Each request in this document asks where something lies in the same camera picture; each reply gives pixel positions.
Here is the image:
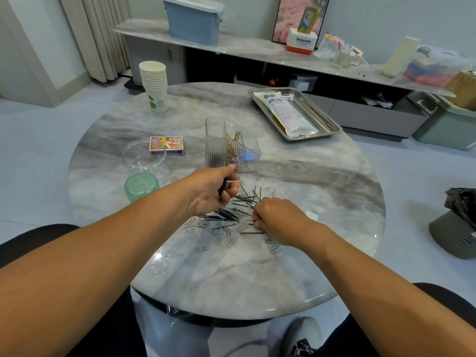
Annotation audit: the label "person's right hand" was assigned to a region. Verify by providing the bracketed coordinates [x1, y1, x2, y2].
[253, 197, 328, 251]

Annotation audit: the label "person's left hand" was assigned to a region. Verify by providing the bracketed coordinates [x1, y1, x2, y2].
[178, 164, 241, 219]

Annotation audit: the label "pile of floss picks and clips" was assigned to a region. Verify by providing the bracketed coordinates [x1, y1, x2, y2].
[182, 130, 282, 253]

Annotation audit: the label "clear ribbed organizer box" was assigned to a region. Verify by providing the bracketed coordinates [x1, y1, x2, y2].
[204, 117, 262, 173]

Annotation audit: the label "colourful matchbox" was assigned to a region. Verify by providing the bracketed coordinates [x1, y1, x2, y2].
[149, 136, 185, 155]

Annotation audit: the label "pale green plastic lid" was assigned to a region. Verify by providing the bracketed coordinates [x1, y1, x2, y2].
[124, 172, 161, 194]

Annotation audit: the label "clear round plastic bowl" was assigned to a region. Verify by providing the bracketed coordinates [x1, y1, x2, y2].
[122, 139, 168, 176]

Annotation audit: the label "metal tray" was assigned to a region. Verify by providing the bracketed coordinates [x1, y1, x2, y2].
[248, 87, 344, 142]

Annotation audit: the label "clear printed plastic bag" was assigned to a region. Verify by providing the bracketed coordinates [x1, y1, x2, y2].
[260, 91, 319, 138]

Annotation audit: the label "group of white paper cups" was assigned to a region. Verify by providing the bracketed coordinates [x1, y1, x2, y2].
[139, 60, 169, 114]

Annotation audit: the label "person's right forearm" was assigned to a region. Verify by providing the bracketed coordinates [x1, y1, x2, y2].
[308, 227, 476, 357]

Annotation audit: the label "person's left forearm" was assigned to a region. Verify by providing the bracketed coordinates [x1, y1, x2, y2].
[0, 185, 198, 357]

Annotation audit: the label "white box in cabinet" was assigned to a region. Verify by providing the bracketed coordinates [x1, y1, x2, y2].
[289, 74, 319, 94]

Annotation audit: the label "grey cabinet with marble top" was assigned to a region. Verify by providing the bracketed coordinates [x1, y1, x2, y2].
[112, 18, 455, 140]

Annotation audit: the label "loose papers in cabinet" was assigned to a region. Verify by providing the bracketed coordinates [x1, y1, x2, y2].
[362, 93, 397, 109]

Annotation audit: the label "trash bin with black bag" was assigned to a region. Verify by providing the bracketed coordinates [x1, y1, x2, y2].
[429, 188, 476, 260]

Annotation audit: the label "blue storage box white lid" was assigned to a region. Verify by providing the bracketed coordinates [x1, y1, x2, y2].
[162, 0, 226, 46]

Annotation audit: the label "white and red small box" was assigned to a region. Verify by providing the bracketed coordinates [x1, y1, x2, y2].
[286, 29, 318, 56]

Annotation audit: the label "clear bag of snacks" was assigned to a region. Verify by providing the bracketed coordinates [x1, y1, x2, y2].
[314, 33, 343, 61]

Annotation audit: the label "grey green storage bin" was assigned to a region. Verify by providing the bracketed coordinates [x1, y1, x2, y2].
[409, 93, 476, 152]

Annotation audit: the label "beige curtain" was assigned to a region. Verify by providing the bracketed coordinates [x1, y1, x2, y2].
[58, 0, 133, 84]

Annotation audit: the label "framed pink picture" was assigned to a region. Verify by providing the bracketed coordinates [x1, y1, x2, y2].
[271, 0, 332, 45]

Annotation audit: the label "small colourful box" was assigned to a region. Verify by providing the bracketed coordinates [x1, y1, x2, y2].
[299, 6, 321, 34]

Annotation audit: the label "cream paper roll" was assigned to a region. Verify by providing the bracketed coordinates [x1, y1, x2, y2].
[381, 36, 422, 79]

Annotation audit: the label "clear storage box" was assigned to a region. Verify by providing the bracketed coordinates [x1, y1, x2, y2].
[404, 46, 473, 88]

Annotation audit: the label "cardboard box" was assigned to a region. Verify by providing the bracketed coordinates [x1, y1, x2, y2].
[445, 69, 476, 111]

